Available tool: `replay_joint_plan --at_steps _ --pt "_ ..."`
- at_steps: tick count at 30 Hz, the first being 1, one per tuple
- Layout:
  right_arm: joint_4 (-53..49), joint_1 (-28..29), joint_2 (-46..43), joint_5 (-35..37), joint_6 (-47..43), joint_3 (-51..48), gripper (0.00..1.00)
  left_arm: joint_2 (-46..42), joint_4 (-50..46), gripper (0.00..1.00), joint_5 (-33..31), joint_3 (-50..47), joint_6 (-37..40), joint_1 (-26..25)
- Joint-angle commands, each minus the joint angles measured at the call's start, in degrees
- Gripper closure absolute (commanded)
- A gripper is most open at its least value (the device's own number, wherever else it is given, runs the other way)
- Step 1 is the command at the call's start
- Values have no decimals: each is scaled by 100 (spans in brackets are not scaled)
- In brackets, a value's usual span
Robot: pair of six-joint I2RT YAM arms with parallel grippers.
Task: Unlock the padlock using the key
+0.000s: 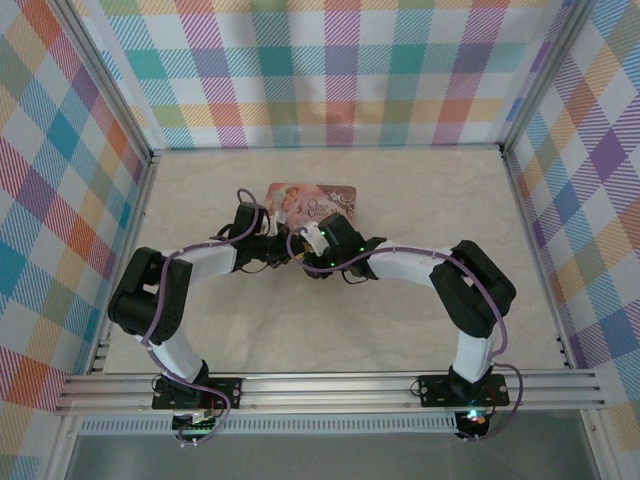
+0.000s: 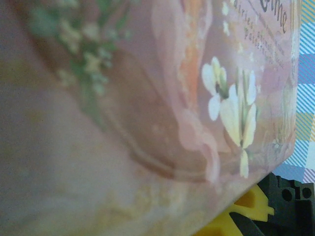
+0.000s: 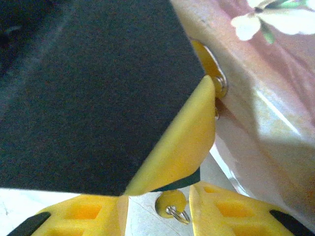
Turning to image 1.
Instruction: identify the pink illustrated tin box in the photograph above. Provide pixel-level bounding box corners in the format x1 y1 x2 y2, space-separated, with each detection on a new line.
263 181 359 232

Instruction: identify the green circuit board with plug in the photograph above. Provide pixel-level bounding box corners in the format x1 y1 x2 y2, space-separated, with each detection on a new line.
171 408 222 434

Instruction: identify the black controller with lit leds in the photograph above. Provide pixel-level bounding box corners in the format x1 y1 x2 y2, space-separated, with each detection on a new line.
456 409 489 439

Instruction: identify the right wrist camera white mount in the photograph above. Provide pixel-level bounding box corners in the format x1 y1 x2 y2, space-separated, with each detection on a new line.
299 221 330 254

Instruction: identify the left aluminium side rail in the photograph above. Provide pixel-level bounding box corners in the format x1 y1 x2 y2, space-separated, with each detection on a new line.
85 151 162 376

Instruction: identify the aluminium side rail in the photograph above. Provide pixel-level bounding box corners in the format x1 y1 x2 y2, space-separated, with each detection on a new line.
85 151 162 376
499 148 577 371

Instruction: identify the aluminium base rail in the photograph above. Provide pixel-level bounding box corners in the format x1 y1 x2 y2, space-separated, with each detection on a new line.
53 368 609 417

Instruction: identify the perforated grey cable duct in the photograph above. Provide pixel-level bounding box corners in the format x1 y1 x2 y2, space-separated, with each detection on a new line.
77 416 459 437

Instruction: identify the right aluminium side rail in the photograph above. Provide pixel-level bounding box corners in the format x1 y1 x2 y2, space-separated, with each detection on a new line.
499 148 577 371

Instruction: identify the left aluminium frame post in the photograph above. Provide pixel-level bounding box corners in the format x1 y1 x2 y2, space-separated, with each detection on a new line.
48 0 154 167

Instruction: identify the aluminium frame post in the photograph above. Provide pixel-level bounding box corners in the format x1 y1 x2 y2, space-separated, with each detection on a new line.
48 0 154 167
498 0 599 157

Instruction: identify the right aluminium frame post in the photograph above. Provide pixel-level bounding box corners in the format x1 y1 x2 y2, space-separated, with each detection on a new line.
498 0 599 157

